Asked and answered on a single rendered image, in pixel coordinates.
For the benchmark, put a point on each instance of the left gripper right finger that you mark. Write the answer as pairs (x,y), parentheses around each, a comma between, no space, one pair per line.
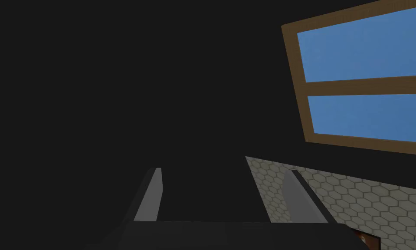
(303,203)

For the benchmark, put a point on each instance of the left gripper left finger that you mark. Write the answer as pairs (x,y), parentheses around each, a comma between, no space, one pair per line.
(148,201)

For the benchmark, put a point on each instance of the brown framed window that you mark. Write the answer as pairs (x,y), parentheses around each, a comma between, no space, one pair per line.
(367,48)

